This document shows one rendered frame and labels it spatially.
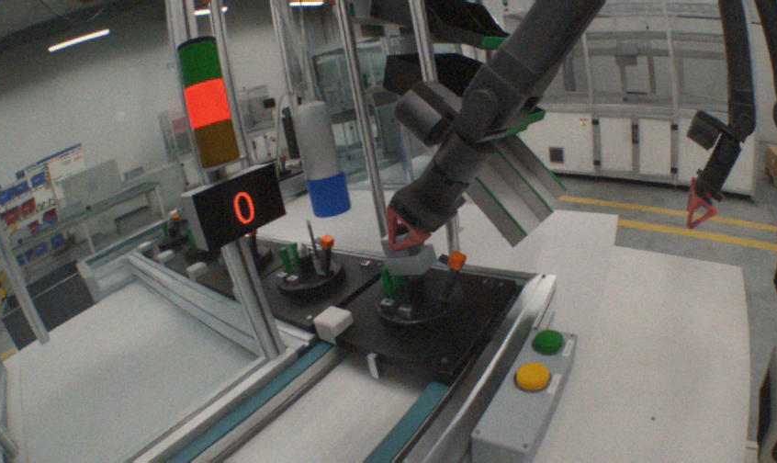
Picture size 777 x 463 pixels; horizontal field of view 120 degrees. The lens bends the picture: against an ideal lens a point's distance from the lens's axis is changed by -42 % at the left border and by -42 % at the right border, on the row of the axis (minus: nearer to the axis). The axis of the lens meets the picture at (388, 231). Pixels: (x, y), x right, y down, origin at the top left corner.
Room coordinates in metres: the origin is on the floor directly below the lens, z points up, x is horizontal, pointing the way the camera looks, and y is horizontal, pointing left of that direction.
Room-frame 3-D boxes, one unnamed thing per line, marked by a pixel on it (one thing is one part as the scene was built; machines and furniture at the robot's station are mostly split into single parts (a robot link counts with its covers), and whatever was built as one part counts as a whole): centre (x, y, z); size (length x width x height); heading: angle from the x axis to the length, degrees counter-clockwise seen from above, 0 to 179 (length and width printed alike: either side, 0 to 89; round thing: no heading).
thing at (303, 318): (0.68, 0.17, 1.01); 0.24 x 0.24 x 0.13; 50
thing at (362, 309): (0.51, -0.03, 0.96); 0.24 x 0.24 x 0.02; 50
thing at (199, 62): (0.44, 0.19, 1.38); 0.05 x 0.05 x 0.05
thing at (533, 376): (0.31, -0.14, 0.96); 0.04 x 0.04 x 0.02
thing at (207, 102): (0.44, 0.19, 1.33); 0.05 x 0.05 x 0.05
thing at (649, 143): (3.77, -3.25, 1.13); 3.06 x 1.36 x 2.25; 43
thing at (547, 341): (0.37, -0.18, 0.96); 0.04 x 0.04 x 0.02
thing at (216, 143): (0.44, 0.19, 1.28); 0.05 x 0.05 x 0.05
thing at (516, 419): (0.31, -0.14, 0.93); 0.21 x 0.07 x 0.06; 140
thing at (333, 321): (0.50, 0.11, 0.97); 0.05 x 0.05 x 0.04; 50
